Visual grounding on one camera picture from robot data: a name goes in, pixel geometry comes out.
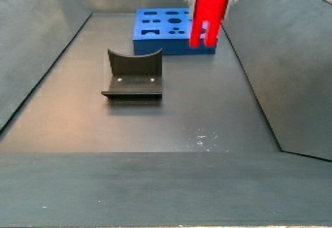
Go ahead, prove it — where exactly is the red square-circle peg block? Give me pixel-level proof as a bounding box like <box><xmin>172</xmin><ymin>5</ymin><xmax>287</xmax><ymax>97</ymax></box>
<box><xmin>189</xmin><ymin>0</ymin><xmax>229</xmax><ymax>48</ymax></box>

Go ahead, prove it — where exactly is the black curved holder stand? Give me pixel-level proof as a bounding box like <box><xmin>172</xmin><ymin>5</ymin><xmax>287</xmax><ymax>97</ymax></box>
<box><xmin>102</xmin><ymin>50</ymin><xmax>162</xmax><ymax>98</ymax></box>

